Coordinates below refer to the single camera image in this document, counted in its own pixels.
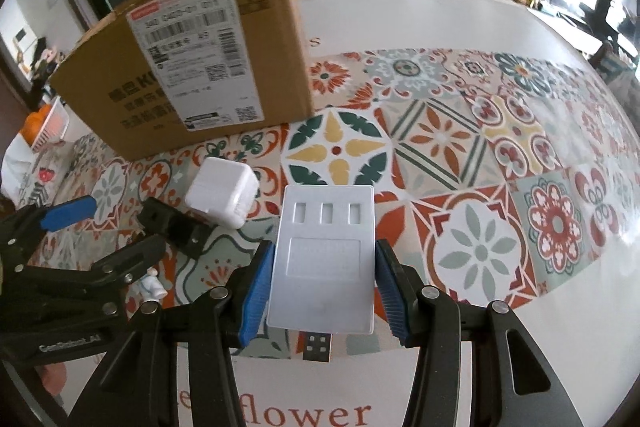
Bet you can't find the white fruit basket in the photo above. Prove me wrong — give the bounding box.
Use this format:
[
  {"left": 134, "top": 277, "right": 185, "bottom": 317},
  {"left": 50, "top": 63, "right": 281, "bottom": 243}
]
[{"left": 22, "top": 99, "right": 71, "bottom": 152}]

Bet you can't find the black plastic gadget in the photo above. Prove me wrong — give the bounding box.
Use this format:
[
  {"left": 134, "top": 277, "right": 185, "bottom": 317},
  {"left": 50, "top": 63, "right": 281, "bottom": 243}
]
[{"left": 136, "top": 198, "right": 212, "bottom": 258}]

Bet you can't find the cardboard box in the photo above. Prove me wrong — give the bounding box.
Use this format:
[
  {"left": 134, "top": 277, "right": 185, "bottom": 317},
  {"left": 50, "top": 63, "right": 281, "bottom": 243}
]
[{"left": 48, "top": 0, "right": 316, "bottom": 162}]

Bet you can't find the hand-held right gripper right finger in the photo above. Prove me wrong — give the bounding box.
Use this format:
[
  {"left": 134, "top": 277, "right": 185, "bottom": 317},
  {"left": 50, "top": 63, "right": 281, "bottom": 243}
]
[{"left": 374, "top": 238, "right": 586, "bottom": 427}]

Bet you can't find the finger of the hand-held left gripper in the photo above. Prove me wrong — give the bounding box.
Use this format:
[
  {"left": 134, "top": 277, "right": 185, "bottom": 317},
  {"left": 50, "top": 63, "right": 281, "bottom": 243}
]
[
  {"left": 20, "top": 234, "right": 167, "bottom": 303},
  {"left": 0, "top": 196, "right": 98, "bottom": 263}
]

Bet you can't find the orange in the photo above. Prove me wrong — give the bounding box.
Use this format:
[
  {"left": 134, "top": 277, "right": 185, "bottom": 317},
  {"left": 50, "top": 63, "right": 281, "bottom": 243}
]
[{"left": 25, "top": 104, "right": 53, "bottom": 142}]

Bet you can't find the printed tissue pouch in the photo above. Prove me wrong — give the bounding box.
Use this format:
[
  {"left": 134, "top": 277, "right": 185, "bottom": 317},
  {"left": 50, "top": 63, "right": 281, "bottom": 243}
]
[{"left": 0, "top": 142, "right": 66, "bottom": 208}]

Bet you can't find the wooden chair with cushion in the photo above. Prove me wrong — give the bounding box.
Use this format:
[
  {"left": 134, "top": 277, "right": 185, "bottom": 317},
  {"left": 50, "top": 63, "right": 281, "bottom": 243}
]
[{"left": 592, "top": 42, "right": 640, "bottom": 92}]

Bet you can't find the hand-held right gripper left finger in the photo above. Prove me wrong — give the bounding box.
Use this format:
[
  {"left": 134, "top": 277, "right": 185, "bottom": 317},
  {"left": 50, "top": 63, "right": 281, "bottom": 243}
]
[{"left": 67, "top": 241, "right": 275, "bottom": 427}]

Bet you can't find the white cube charger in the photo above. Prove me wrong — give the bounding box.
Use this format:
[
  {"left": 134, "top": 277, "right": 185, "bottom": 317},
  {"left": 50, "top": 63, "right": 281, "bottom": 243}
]
[{"left": 184, "top": 157, "right": 261, "bottom": 230}]

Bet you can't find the person's left hand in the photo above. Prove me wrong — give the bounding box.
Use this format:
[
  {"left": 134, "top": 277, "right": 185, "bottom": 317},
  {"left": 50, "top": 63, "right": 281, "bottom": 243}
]
[{"left": 35, "top": 359, "right": 68, "bottom": 403}]

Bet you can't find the white USB hub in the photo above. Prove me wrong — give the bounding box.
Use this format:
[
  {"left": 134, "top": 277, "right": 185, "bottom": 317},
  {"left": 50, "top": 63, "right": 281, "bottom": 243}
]
[{"left": 266, "top": 184, "right": 376, "bottom": 364}]

